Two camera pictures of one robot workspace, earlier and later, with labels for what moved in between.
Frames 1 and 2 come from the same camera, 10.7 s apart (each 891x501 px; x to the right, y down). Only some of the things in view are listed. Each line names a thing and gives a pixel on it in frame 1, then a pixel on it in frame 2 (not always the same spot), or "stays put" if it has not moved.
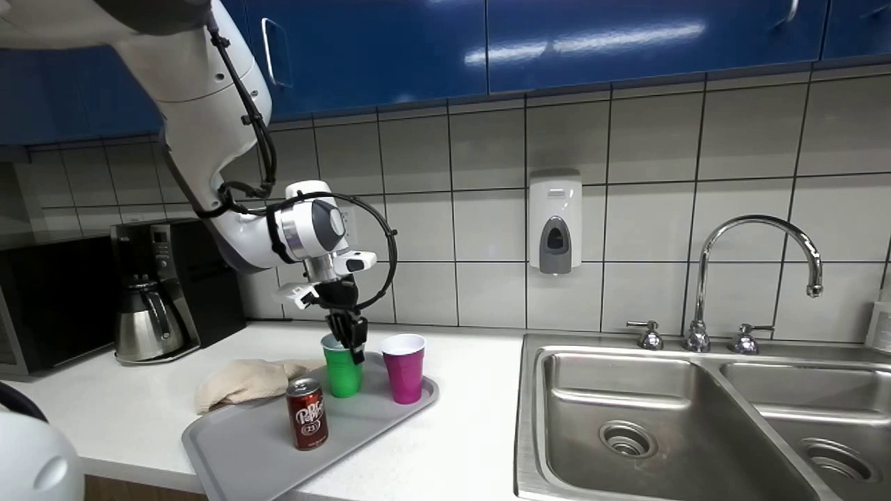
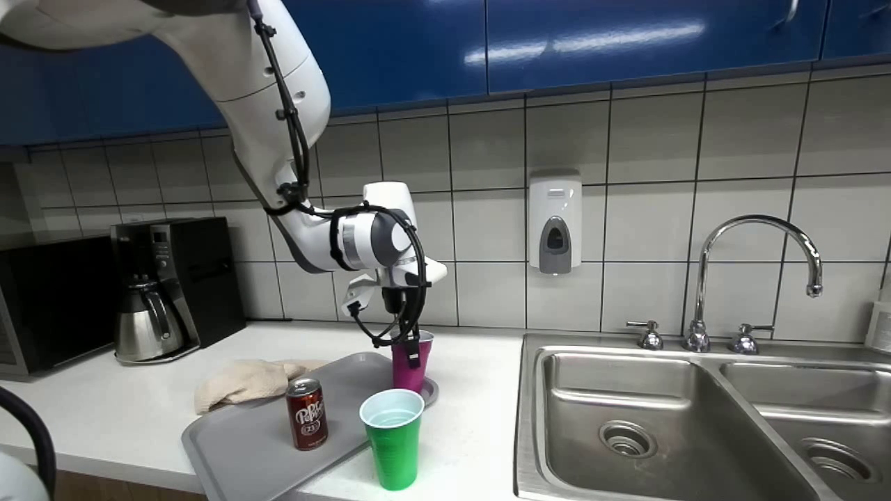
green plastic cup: (344, 372) to (392, 422)
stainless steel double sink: (604, 418) stays put
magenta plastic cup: (405, 361) stays put
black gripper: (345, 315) to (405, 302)
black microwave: (55, 305) stays put
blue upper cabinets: (324, 57) stays put
